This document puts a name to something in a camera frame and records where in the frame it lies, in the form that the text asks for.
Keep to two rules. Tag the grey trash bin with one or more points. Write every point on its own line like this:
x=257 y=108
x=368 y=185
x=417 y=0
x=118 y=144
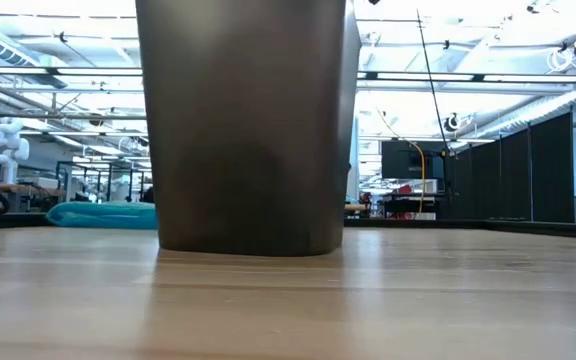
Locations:
x=248 y=150

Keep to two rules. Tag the teal plastic trash bag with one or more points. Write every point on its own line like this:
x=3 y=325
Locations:
x=103 y=216

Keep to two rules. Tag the black partition wall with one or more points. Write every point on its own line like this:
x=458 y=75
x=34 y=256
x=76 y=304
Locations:
x=550 y=170

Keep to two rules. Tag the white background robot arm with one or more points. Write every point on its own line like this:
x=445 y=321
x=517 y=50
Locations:
x=5 y=147

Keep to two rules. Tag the black monitor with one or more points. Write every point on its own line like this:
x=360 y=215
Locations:
x=408 y=160

